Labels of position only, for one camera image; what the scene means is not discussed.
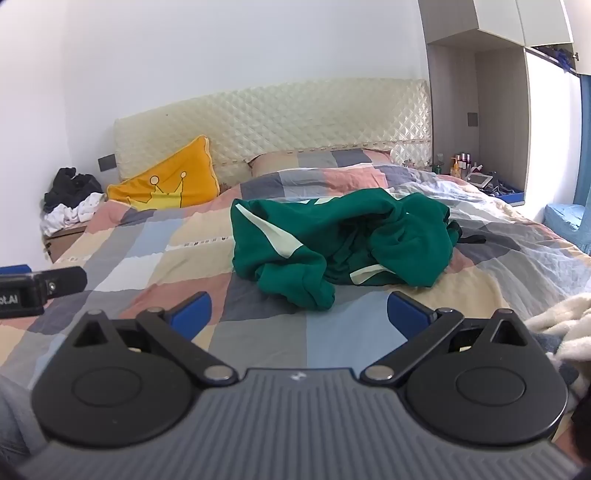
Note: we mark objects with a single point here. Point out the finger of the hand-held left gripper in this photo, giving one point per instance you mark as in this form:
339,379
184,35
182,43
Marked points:
64,282

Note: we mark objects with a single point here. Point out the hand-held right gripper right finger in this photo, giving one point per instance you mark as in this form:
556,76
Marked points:
406,316

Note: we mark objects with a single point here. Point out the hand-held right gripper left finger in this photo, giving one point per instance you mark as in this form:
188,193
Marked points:
191,316

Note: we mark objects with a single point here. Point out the green hoodie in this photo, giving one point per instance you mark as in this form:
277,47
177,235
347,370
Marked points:
341,240

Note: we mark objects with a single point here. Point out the white clothes pile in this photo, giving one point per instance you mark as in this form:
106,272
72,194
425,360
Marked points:
74,214

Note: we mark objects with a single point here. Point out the black clothes pile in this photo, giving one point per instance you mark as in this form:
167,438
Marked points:
71,187

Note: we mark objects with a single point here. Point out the wooden nightstand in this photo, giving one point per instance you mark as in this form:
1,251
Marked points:
60,242

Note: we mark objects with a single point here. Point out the patchwork quilt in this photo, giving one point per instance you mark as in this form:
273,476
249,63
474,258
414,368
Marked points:
258,277

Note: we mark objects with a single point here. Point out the person's jeans leg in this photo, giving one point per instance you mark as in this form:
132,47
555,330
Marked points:
16,420

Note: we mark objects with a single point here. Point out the orange crown pillow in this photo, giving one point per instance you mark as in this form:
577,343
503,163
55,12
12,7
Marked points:
175,177

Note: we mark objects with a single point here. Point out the green glass jar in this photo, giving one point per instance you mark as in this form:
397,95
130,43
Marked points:
438,165

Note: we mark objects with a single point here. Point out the yellow bottle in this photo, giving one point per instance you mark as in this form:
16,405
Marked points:
456,170

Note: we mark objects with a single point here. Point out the white framed tablet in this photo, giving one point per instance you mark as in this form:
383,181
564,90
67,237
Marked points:
480,178

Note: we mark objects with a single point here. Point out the blue tray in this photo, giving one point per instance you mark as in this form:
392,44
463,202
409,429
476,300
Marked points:
510,194

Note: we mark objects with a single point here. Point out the white fluffy blanket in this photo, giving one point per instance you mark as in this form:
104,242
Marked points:
565,330

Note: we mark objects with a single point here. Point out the group of cosmetic bottles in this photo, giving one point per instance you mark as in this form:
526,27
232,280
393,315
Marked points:
467,161

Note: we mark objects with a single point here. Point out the patchwork pillow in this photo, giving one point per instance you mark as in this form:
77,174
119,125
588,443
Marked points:
314,161

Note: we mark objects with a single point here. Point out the blue cushion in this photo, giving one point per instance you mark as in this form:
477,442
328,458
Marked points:
568,224

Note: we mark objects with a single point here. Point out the dark cabinet socket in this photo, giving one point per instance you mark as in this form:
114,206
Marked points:
472,119

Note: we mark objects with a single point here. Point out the cream quilted headboard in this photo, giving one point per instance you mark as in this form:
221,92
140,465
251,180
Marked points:
277,124

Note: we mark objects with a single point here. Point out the blue curtain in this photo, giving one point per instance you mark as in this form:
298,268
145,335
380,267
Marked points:
582,152

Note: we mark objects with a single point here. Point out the white overhead cabinet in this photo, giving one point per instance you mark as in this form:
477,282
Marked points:
498,21

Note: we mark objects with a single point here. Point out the dark wall switch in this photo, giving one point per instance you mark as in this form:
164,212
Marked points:
106,162

